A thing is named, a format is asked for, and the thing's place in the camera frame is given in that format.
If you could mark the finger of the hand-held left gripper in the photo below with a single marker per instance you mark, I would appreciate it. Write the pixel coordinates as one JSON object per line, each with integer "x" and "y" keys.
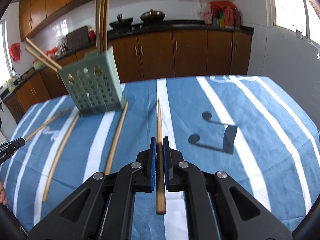
{"x": 15, "y": 144}

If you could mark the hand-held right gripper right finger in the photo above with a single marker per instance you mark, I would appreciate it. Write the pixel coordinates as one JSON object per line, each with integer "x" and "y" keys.
{"x": 167, "y": 166}

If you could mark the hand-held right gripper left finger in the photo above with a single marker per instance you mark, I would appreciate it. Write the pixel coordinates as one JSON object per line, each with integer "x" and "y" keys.
{"x": 153, "y": 166}

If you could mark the green perforated utensil holder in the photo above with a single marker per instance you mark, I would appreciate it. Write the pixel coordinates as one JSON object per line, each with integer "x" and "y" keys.
{"x": 96, "y": 90}

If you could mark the slanted chopsticks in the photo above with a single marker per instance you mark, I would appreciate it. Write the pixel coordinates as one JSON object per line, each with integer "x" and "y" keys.
{"x": 45, "y": 53}

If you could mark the person's left hand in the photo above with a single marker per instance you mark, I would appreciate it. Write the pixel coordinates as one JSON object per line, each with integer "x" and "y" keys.
{"x": 3, "y": 192}

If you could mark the yellow dish soap bottle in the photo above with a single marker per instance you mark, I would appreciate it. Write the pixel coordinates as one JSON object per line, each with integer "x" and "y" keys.
{"x": 10, "y": 85}

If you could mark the steel faucet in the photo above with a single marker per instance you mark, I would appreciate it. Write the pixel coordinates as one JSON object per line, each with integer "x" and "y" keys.
{"x": 16, "y": 75}

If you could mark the green basin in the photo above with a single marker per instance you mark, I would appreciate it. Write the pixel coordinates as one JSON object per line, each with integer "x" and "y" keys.
{"x": 38, "y": 65}

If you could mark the blue striped tablecloth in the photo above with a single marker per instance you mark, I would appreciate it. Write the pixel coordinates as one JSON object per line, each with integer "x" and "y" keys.
{"x": 250, "y": 155}

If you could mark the hanging red plastic bag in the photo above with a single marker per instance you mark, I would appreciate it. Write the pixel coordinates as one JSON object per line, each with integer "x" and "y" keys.
{"x": 15, "y": 52}

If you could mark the steel cup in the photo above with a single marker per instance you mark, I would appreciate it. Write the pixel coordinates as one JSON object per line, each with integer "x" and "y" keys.
{"x": 64, "y": 46}

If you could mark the wooden lower cabinets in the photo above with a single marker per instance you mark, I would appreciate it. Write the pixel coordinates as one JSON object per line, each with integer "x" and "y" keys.
{"x": 190, "y": 52}

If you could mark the dark cutting board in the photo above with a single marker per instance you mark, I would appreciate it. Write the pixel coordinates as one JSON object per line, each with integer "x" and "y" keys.
{"x": 77, "y": 36}

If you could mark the red bottle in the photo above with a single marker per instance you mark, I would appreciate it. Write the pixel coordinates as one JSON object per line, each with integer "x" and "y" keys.
{"x": 92, "y": 34}

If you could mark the gas stove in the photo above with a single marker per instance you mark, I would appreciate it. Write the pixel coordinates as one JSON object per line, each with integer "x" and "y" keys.
{"x": 140, "y": 26}

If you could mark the black kitchen countertop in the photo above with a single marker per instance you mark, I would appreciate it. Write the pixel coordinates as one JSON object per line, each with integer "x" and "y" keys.
{"x": 190, "y": 27}

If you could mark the black wok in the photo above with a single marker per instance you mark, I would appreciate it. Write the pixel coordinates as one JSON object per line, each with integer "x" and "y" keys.
{"x": 122, "y": 22}

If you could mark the wooden upper cabinet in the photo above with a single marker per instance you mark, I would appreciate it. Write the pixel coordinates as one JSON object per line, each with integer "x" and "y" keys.
{"x": 55, "y": 0}

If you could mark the dark pot with lid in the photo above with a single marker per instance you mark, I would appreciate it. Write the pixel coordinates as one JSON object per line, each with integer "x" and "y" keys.
{"x": 152, "y": 15}

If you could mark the pink packet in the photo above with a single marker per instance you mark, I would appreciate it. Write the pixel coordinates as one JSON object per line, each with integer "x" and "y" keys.
{"x": 208, "y": 18}

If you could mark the colourful seasoning boxes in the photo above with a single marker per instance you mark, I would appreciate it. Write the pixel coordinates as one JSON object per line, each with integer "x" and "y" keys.
{"x": 218, "y": 20}

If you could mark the dark red oil bottles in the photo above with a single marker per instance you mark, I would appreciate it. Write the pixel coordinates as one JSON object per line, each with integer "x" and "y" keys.
{"x": 232, "y": 17}

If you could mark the large red plastic bag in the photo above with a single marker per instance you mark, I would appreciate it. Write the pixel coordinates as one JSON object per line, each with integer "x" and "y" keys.
{"x": 222, "y": 5}

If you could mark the window with white frame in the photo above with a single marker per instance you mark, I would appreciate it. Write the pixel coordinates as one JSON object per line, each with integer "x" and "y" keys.
{"x": 2, "y": 50}
{"x": 290, "y": 5}

